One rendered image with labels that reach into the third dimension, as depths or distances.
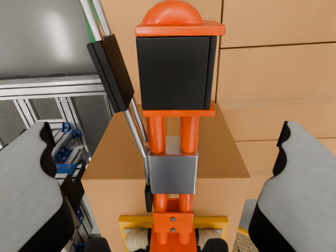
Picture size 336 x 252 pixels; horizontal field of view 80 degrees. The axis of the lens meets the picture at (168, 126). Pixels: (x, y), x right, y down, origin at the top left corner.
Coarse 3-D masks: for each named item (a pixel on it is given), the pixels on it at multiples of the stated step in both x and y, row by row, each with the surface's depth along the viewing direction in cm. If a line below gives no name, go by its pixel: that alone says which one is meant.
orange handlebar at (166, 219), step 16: (176, 0) 17; (144, 16) 18; (160, 16) 17; (176, 16) 17; (192, 16) 17; (160, 128) 23; (192, 128) 23; (160, 144) 24; (192, 144) 24; (160, 208) 31; (176, 208) 34; (160, 224) 32; (176, 224) 32; (160, 240) 35
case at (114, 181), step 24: (120, 120) 71; (144, 120) 70; (168, 120) 69; (216, 120) 68; (120, 144) 59; (144, 144) 58; (216, 144) 57; (96, 168) 50; (120, 168) 50; (216, 168) 49; (240, 168) 49; (96, 192) 50; (120, 192) 50; (216, 192) 49; (240, 192) 49; (96, 216) 55; (240, 216) 54; (120, 240) 61
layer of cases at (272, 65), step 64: (128, 0) 62; (192, 0) 62; (256, 0) 62; (320, 0) 62; (128, 64) 73; (256, 64) 72; (320, 64) 72; (256, 128) 86; (320, 128) 86; (256, 192) 108
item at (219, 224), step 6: (198, 216) 54; (204, 216) 54; (210, 216) 54; (216, 216) 54; (222, 216) 54; (198, 222) 53; (204, 222) 52; (210, 222) 52; (216, 222) 52; (222, 222) 52; (198, 228) 54; (204, 228) 53; (210, 228) 53; (216, 228) 53; (222, 228) 54; (222, 234) 55
